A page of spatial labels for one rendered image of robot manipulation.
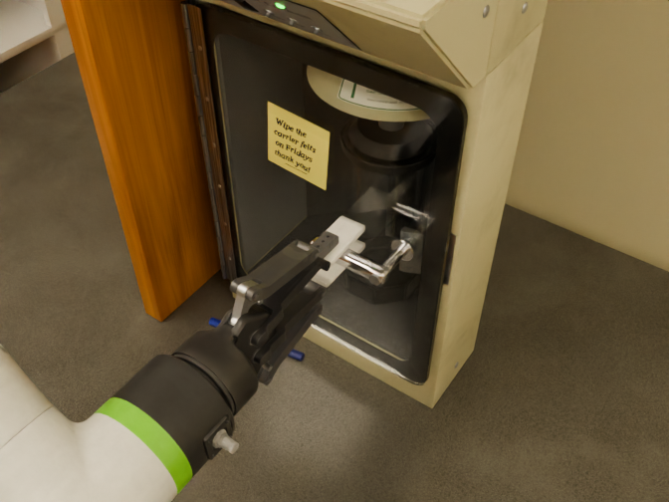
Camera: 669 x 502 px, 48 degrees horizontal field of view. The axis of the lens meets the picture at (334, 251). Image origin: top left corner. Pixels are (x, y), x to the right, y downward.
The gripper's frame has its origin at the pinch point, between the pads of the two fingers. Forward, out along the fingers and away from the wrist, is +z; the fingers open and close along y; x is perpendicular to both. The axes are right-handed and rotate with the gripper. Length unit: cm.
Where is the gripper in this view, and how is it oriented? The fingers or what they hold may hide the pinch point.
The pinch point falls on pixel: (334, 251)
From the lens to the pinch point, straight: 75.7
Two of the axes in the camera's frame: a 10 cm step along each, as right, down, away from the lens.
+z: 5.7, -5.8, 5.8
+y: -0.3, -7.2, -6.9
